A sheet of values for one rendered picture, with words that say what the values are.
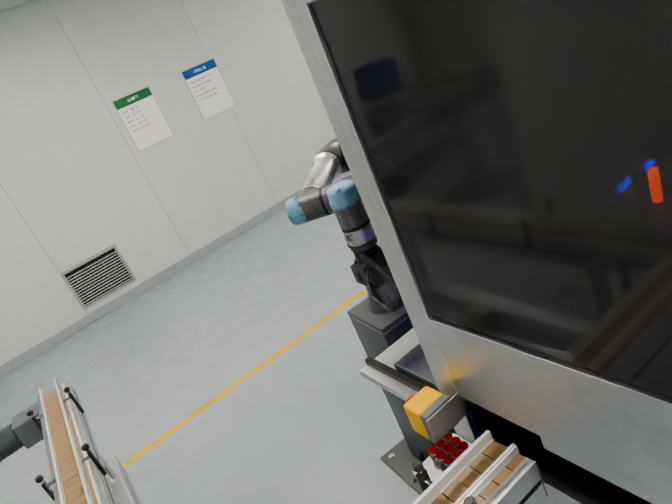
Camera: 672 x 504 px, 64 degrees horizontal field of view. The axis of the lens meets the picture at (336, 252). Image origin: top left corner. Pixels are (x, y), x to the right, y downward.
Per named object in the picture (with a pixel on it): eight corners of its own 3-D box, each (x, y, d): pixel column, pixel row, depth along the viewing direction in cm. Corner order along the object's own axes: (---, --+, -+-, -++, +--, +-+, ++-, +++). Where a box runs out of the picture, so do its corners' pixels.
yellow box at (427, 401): (460, 422, 112) (449, 396, 109) (436, 445, 109) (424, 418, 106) (435, 408, 118) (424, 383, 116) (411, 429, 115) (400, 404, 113)
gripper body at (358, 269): (378, 270, 145) (362, 231, 141) (398, 275, 138) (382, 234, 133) (357, 285, 142) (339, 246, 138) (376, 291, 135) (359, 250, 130)
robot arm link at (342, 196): (356, 173, 132) (352, 185, 125) (372, 213, 136) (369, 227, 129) (327, 184, 134) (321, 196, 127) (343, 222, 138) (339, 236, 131)
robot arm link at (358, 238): (376, 219, 132) (351, 236, 128) (383, 235, 133) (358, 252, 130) (359, 217, 138) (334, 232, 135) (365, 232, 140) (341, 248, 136)
